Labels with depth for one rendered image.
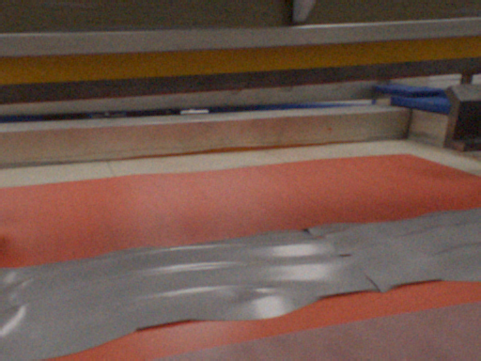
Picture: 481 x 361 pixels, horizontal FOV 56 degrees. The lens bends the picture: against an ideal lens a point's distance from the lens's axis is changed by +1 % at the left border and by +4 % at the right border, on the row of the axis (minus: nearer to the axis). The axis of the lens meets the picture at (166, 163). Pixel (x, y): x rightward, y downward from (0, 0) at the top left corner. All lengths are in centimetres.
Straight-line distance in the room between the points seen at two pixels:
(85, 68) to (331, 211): 19
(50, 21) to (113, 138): 21
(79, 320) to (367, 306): 13
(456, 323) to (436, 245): 7
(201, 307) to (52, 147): 26
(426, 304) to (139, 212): 17
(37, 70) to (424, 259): 22
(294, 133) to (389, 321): 30
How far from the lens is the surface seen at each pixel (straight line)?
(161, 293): 21
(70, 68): 24
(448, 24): 31
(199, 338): 19
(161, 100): 50
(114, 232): 27
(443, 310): 24
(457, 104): 44
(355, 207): 34
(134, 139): 42
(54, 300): 20
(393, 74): 32
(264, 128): 47
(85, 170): 40
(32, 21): 23
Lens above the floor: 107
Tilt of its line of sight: 16 degrees down
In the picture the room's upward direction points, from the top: straight up
